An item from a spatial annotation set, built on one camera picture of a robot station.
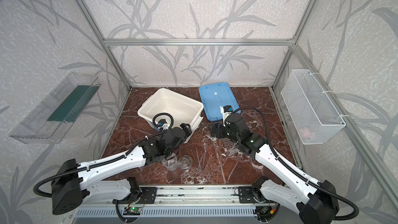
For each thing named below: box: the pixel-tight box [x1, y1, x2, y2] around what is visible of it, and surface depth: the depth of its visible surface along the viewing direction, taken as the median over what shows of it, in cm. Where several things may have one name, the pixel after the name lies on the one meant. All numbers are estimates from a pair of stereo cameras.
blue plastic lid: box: [198, 82, 241, 122], surface depth 117 cm
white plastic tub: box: [137, 87, 205, 144], surface depth 96 cm
